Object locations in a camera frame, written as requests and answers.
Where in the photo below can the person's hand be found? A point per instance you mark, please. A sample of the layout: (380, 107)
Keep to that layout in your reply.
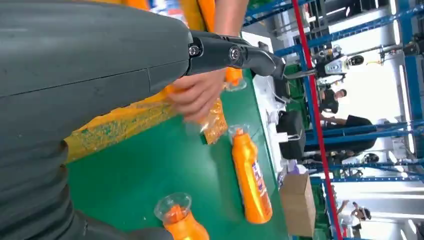
(198, 96)

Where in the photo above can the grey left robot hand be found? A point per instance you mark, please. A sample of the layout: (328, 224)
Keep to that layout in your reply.
(82, 53)

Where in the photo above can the yellow plastic wrap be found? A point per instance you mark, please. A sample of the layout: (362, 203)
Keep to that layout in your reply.
(215, 126)

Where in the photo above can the orange drink bottle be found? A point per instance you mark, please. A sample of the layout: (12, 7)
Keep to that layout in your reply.
(251, 185)
(185, 228)
(233, 75)

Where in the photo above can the white table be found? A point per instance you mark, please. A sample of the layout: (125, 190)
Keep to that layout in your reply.
(265, 102)

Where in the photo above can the green table mat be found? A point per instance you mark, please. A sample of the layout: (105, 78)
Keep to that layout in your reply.
(149, 172)

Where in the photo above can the black bag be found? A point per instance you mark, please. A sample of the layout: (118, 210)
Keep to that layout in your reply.
(291, 132)

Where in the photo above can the red pole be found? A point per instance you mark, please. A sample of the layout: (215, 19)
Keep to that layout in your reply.
(314, 99)

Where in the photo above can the purple small packet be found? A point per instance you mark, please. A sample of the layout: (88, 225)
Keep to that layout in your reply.
(292, 166)

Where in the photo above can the person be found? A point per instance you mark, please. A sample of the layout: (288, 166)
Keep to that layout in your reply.
(359, 213)
(356, 132)
(331, 101)

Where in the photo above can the white humanoid robot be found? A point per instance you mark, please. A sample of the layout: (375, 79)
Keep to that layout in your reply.
(334, 66)

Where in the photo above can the brown cardboard box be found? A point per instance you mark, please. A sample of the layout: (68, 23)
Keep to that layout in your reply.
(298, 205)

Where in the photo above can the blue metal rack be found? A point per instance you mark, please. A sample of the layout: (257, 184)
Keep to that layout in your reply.
(412, 86)

